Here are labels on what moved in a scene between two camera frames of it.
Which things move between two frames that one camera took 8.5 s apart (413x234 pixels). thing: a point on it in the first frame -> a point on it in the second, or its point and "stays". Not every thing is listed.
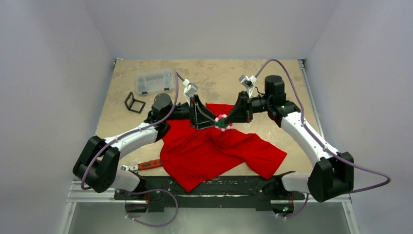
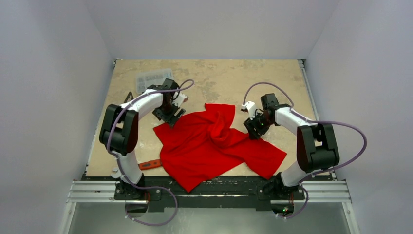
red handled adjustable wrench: (146, 165) stays
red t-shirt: (192, 156) stays
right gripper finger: (241, 112) -> (254, 134)
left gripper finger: (203, 118) -> (179, 112)
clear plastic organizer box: (154, 81) stays
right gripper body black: (244, 107) -> (254, 128)
